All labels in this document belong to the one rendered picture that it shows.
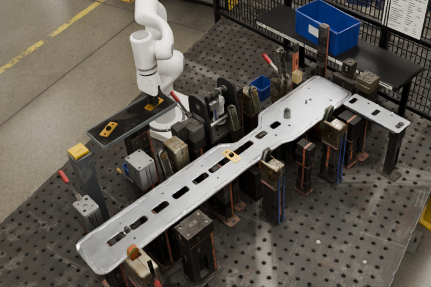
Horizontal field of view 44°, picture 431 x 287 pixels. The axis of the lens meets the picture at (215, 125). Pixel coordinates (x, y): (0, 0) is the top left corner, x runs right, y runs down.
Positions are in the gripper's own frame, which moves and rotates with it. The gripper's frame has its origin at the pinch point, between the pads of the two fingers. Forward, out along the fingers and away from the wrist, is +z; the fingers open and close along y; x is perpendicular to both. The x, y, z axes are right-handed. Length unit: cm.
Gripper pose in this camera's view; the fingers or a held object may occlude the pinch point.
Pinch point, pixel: (152, 99)
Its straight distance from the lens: 225.3
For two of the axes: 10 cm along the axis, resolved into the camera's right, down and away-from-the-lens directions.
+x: 6.2, -5.6, 5.5
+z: 0.7, 7.4, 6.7
